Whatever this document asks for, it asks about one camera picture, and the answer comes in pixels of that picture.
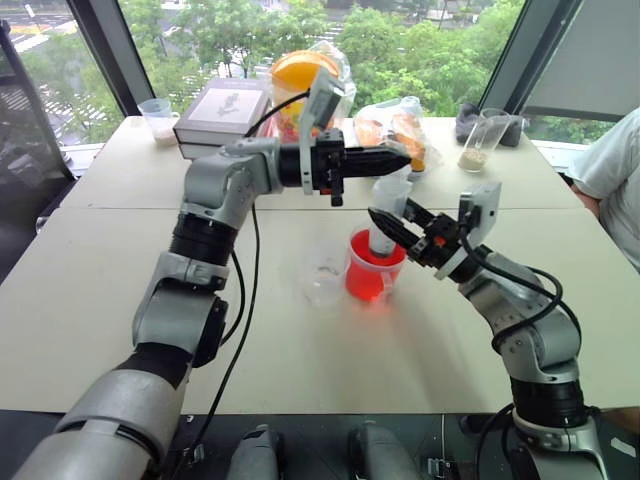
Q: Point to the clear plastic syringe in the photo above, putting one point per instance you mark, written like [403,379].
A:
[392,192]

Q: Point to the dark book under grey book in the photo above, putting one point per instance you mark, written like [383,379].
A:
[200,149]

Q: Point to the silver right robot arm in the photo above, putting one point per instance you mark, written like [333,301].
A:
[530,345]

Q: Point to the blue-rimmed clear measuring cup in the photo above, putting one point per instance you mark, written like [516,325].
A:
[159,120]

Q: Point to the dark rounded grey shape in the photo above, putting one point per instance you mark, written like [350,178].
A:
[255,452]

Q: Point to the grey hardcover book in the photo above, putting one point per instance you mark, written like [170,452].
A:
[220,112]

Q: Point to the tall glass with grains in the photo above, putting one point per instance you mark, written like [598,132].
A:
[480,145]

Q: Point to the dark grey cloth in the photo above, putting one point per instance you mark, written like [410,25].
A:
[515,130]

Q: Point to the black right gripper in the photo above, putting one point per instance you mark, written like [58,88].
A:
[440,240]

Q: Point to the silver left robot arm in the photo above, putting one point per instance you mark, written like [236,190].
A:
[210,180]

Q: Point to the black frame by window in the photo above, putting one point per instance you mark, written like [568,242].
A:
[30,115]

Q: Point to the cup with red liquid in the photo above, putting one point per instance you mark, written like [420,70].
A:
[367,280]

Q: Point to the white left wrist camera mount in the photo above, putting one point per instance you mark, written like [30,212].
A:
[320,100]

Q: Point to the orange object in plastic bag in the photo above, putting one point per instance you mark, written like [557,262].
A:
[295,75]

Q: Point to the plastic bag of orange food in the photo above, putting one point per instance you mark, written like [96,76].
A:
[387,130]

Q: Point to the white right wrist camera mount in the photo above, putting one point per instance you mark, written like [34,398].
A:
[482,200]

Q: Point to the person in grey t-shirt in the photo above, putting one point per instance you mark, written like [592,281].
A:
[617,175]

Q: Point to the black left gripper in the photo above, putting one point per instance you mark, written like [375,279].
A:
[331,160]

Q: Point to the empty clear plastic cup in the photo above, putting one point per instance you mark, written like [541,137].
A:
[322,280]

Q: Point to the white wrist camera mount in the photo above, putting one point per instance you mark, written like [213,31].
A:
[482,200]
[320,100]

